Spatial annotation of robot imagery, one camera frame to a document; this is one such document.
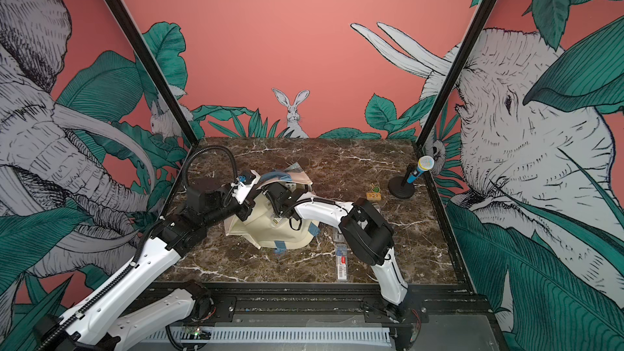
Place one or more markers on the black right frame post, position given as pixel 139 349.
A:
pixel 472 35

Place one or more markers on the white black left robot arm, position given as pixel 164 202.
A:
pixel 100 322

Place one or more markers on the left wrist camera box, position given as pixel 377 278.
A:
pixel 245 183

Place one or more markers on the white perforated cable tray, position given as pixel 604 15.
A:
pixel 269 335

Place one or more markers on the black frame post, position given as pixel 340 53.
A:
pixel 472 35
pixel 123 18

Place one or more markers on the cream canvas tote bag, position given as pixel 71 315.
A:
pixel 262 229

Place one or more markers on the black front mounting rail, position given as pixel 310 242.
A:
pixel 423 302

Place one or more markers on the blue microphone on black stand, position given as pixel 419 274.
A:
pixel 402 187

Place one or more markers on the black left frame post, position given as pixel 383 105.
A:
pixel 123 18

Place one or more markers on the small wooden toy block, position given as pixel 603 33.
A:
pixel 374 194

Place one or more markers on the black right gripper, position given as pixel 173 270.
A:
pixel 279 211

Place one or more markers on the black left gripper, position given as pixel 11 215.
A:
pixel 226 192

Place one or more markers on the clear plastic compass case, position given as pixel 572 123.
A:
pixel 338 237

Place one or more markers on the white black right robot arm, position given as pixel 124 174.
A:
pixel 365 230

